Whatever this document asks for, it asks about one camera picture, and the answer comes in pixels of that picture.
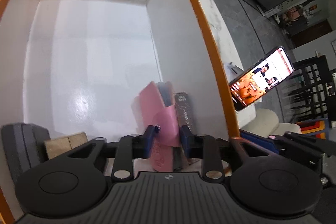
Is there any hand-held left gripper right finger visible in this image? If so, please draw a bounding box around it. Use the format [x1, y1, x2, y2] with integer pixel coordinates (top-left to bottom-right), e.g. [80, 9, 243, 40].
[180, 125, 269, 181]

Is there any dark grey box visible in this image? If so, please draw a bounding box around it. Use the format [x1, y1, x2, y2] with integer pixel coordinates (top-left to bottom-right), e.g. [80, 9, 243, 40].
[1, 122, 51, 174]

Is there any pink pouch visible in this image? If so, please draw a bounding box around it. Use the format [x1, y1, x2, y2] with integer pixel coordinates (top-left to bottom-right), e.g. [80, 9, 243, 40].
[139, 81, 182, 171]

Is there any orange cardboard box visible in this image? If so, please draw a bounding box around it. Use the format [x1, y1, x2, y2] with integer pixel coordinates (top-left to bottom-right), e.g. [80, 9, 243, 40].
[0, 0, 240, 224]

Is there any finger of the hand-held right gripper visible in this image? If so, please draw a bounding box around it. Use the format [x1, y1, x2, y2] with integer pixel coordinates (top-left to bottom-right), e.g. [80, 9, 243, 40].
[240, 130, 336, 160]

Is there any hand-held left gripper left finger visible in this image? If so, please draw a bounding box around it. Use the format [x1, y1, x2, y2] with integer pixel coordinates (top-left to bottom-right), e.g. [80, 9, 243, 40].
[66, 125, 156, 181]

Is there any brown wooden door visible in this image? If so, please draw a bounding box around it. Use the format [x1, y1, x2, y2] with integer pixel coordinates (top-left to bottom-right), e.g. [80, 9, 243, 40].
[291, 20, 333, 48]

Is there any cream armchair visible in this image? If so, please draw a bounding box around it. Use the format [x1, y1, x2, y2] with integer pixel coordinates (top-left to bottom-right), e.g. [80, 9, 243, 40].
[240, 108, 279, 136]

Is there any orange striped rug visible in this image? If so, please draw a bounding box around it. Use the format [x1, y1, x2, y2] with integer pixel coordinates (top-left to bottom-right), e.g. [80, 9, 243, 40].
[297, 120, 326, 139]

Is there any black dining chair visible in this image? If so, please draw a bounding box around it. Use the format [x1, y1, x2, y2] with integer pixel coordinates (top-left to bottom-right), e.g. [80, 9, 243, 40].
[285, 55, 334, 123]

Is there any smartphone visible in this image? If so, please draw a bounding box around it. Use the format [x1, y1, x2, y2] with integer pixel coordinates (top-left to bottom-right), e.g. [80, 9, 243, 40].
[229, 47, 294, 111]

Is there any small brown cardboard box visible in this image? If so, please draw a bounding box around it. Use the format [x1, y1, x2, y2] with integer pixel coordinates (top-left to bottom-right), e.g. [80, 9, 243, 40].
[44, 132, 88, 160]

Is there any dark speckled case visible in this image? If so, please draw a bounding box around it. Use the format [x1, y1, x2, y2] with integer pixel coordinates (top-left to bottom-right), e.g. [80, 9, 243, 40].
[174, 93, 196, 133]

